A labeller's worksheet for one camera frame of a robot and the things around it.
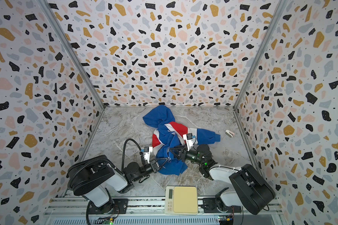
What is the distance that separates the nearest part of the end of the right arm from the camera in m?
0.66

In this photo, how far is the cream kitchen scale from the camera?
0.73 meters

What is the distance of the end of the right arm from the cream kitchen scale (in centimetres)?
19
